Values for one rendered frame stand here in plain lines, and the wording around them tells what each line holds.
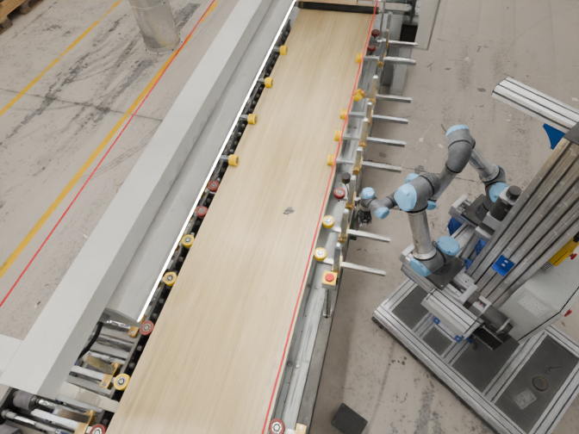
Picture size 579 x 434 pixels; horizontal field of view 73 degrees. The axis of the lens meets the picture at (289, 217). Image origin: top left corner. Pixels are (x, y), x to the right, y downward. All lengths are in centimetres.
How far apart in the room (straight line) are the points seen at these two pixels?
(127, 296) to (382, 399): 252
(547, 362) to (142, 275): 291
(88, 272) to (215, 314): 164
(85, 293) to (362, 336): 266
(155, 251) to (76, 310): 20
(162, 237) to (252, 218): 180
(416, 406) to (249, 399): 139
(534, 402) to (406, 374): 81
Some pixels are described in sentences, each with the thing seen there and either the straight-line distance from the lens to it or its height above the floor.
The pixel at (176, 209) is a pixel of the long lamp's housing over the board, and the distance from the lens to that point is 90.
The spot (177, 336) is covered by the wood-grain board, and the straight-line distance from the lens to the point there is 238.
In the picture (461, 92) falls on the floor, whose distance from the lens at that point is 517.
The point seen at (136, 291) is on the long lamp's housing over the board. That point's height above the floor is 236.
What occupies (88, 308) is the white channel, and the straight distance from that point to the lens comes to 75.
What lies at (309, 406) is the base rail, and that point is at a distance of 238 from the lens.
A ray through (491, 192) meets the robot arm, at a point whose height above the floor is 126.
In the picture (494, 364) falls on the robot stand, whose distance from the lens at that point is 317.
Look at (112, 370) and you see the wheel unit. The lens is 250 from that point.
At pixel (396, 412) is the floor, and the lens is 313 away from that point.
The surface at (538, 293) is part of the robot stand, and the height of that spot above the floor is 123.
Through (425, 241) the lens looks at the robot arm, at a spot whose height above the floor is 137.
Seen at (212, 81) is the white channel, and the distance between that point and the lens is 104.
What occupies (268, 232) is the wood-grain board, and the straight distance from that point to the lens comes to 255.
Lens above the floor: 306
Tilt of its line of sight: 56 degrees down
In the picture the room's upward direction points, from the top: 6 degrees counter-clockwise
